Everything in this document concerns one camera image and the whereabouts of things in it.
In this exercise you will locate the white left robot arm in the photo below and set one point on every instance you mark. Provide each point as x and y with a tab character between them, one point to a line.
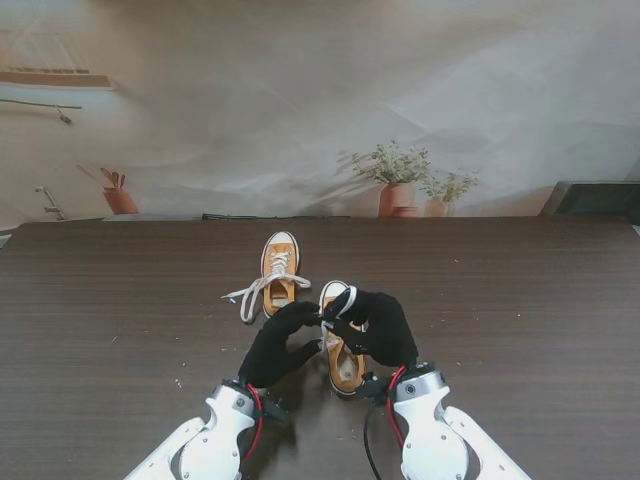
205	440

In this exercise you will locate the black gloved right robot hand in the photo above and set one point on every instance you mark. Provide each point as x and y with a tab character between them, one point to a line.
385	330

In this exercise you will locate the black right wrist box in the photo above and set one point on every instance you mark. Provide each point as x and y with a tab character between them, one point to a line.
371	387

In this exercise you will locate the black wrist box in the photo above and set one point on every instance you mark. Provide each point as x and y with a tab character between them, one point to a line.
276	407
371	387

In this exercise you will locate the black left wrist box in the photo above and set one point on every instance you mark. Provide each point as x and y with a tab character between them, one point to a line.
276	407

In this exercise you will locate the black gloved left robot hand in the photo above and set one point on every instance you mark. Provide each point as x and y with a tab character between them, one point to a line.
270	350

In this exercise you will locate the printed kitchen backdrop cloth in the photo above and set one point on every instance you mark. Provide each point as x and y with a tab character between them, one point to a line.
300	100

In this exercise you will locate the yellow canvas sneaker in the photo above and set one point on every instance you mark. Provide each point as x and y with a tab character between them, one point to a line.
280	245
345	375

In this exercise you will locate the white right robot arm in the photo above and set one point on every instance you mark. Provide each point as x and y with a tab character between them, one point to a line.
440	435

